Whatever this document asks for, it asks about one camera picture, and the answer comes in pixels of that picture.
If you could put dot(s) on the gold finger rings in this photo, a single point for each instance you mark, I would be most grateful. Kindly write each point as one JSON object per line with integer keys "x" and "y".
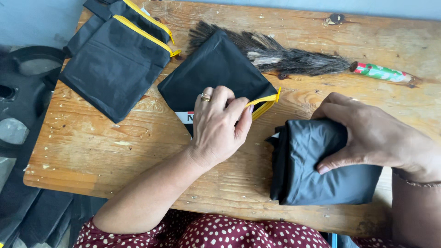
{"x": 205, "y": 98}

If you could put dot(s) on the dark grey fabric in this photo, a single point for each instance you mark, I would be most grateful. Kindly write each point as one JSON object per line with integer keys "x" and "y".
{"x": 310, "y": 172}

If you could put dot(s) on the blue object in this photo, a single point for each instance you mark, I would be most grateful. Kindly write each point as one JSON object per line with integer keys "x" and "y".
{"x": 339, "y": 241}

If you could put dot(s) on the person's right hand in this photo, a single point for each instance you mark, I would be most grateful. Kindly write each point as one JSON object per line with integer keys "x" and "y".
{"x": 379, "y": 137}

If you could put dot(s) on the black pouch with white label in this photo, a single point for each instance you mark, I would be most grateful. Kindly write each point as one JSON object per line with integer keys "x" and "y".
{"x": 217, "y": 72}

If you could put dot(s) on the black plastic chair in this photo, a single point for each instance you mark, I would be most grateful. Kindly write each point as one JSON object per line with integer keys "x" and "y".
{"x": 24, "y": 93}

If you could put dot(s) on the person's left hand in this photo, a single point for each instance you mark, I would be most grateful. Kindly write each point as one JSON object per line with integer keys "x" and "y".
{"x": 213, "y": 131}

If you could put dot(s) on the black pouch yellow zipper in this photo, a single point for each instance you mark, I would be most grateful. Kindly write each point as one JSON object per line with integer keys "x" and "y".
{"x": 110, "y": 69}
{"x": 137, "y": 17}

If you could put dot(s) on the heap of black fabric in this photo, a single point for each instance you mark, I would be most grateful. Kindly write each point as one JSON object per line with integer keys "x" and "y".
{"x": 31, "y": 213}

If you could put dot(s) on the maroon polka dot dress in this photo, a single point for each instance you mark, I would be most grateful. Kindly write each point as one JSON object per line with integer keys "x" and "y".
{"x": 224, "y": 234}

